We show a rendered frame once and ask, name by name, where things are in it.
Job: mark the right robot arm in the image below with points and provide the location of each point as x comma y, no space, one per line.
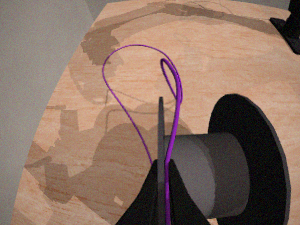
291,31

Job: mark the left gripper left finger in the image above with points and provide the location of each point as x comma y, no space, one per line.
145,205

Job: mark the black and grey cable reel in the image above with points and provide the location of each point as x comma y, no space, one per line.
240,172

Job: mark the purple cable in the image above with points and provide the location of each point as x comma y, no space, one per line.
179,98

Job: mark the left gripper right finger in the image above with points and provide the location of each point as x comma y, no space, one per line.
183,208

